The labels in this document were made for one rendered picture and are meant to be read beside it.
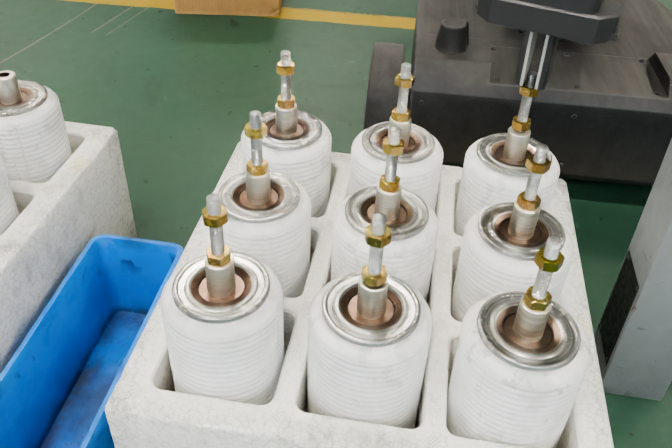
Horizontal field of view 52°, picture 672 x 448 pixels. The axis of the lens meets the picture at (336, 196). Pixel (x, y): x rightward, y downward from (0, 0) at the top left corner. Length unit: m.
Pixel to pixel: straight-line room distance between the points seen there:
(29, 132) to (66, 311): 0.20
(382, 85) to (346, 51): 0.50
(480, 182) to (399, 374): 0.25
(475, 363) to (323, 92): 0.87
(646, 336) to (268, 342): 0.42
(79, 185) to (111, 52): 0.71
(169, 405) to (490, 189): 0.36
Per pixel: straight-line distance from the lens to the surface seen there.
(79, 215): 0.84
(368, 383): 0.53
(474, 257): 0.61
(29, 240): 0.76
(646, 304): 0.76
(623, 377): 0.84
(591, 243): 1.05
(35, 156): 0.83
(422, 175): 0.69
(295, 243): 0.63
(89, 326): 0.84
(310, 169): 0.71
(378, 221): 0.47
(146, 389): 0.59
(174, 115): 1.26
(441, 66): 0.99
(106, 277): 0.86
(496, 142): 0.74
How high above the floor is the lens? 0.64
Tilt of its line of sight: 37 degrees down
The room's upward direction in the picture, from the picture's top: 2 degrees clockwise
